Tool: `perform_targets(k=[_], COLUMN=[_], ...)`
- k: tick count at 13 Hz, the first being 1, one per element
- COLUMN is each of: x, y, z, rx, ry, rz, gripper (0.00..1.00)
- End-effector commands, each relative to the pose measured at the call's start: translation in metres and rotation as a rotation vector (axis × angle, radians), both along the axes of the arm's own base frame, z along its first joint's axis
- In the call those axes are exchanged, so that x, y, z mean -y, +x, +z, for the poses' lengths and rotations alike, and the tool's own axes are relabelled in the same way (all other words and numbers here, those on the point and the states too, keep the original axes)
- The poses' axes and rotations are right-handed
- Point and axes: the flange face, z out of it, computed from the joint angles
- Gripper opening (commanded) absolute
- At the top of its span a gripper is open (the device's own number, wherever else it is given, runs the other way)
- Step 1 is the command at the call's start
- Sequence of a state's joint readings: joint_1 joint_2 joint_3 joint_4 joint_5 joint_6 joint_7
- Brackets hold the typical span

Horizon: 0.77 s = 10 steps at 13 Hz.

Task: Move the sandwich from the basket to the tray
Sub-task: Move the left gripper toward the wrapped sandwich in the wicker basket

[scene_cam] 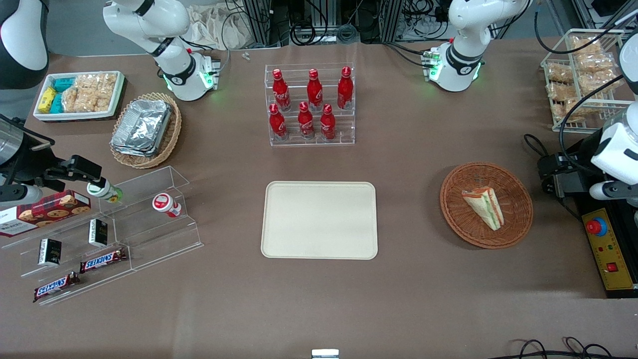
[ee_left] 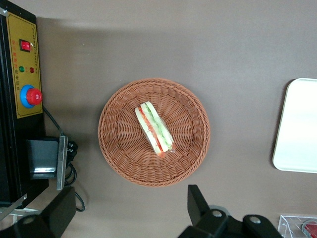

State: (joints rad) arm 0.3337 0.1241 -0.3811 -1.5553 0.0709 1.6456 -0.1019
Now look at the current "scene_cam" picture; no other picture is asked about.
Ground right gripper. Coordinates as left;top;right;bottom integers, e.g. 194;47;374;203
0;131;103;206

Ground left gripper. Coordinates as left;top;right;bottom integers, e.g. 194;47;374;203
537;142;638;201

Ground triangular sandwich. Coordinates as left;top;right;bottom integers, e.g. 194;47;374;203
462;186;504;231

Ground round brown wicker basket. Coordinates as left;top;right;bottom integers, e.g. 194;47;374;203
440;163;534;249

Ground white rectangular snack tray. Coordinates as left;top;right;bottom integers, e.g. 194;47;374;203
33;71;125;122

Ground oval tan wicker basket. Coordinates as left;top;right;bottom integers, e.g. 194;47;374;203
110;92;182;169

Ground beige rectangular tray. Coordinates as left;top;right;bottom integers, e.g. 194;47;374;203
261;181;378;260

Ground green capped small bottle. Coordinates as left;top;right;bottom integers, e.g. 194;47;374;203
87;179;123;203

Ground red plaid cookie box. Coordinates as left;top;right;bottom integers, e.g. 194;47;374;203
0;190;92;237

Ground rice cracker bag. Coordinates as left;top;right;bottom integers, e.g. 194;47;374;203
552;99;589;124
576;52;618;75
570;35;605;56
578;72;626;99
547;64;575;84
546;82;575;102

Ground small black box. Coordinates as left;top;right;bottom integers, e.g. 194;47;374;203
38;238;62;266
89;219;108;248

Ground silver foil container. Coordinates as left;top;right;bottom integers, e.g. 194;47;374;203
112;99;172;158

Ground clear bag of crackers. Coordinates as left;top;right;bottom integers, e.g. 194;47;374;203
62;73;118;113

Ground yellow snack pack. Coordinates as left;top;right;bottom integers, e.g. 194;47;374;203
38;86;58;115

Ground red white yogurt bottle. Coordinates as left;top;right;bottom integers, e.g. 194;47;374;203
152;193;182;218

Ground Snickers chocolate bar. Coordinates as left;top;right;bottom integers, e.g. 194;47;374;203
33;272;80;303
80;248;128;274

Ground clear acrylic stepped shelf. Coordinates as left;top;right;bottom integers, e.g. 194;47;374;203
0;166;204;306

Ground yellow control box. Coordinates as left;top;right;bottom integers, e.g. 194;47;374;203
581;207;638;291

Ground black equipment base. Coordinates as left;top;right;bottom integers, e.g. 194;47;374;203
573;135;638;300

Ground beige cloth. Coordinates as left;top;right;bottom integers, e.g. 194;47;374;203
187;4;252;50

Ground red cola bottle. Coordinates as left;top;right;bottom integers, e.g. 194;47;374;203
307;69;323;112
269;103;288;141
272;69;292;112
320;104;336;141
298;101;316;140
337;66;354;110

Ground clear acrylic bottle rack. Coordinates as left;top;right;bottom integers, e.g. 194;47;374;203
265;63;356;147

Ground black power cable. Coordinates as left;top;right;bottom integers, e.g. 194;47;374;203
523;134;585;221

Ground grey metal bracket plate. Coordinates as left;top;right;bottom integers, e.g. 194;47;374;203
554;175;580;198

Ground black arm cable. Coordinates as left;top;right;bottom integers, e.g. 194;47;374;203
558;74;625;160

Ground white wire rack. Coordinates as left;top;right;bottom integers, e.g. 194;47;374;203
541;28;635;133

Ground black floor cables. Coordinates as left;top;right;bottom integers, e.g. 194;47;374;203
498;338;616;359

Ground black base cable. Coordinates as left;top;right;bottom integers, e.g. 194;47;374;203
383;41;434;68

